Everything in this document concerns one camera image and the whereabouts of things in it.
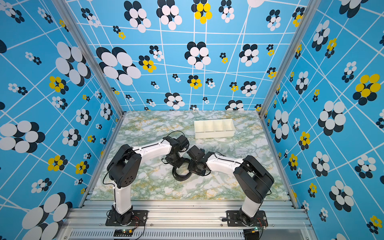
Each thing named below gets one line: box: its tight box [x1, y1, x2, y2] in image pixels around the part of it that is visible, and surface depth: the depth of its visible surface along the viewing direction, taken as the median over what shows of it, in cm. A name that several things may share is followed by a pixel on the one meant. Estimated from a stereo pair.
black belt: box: [172, 166, 193, 181], surface depth 86 cm
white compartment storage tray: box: [193, 118, 236, 139], surface depth 113 cm
